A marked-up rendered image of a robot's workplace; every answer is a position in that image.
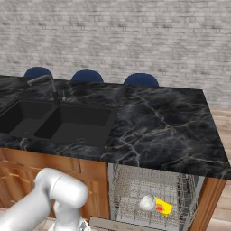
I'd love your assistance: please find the wooden cupboard door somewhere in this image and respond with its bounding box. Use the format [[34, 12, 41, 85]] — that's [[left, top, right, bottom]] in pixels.
[[79, 158, 110, 221], [0, 168, 43, 209]]

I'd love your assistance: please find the white round cup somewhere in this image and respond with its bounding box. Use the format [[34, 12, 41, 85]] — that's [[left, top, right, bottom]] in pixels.
[[138, 194, 157, 212]]

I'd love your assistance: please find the open steel dishwasher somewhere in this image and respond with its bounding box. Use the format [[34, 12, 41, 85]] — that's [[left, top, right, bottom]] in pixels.
[[106, 162, 206, 231]]

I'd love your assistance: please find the grey dishwasher door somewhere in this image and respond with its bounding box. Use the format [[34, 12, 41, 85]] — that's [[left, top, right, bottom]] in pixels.
[[88, 216, 165, 231]]

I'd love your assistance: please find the black double basin sink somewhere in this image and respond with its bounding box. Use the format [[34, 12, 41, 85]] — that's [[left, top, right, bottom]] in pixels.
[[0, 98, 120, 148]]

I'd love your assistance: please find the blue round-backed chair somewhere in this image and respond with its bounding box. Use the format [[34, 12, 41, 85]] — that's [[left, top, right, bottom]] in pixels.
[[23, 66, 54, 80], [70, 69, 105, 84], [123, 72, 160, 88]]

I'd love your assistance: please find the grey curved tap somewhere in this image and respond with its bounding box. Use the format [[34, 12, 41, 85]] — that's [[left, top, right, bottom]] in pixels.
[[26, 74, 61, 106]]

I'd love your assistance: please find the wooden drawer front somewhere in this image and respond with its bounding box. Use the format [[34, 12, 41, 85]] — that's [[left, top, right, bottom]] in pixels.
[[0, 147, 82, 174]]

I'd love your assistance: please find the wooden cabinet side panel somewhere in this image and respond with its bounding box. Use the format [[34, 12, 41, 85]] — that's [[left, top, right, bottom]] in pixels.
[[189, 176, 228, 231]]

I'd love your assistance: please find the grey wire dishwasher rack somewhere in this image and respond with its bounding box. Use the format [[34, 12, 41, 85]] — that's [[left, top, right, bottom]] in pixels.
[[109, 163, 201, 230]]

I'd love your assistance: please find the wooden cupboard handle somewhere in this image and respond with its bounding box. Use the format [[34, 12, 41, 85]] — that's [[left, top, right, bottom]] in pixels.
[[8, 172, 32, 185]]

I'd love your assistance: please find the wooden drawer handle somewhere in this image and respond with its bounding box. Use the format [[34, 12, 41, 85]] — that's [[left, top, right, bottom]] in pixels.
[[0, 159, 18, 166]]

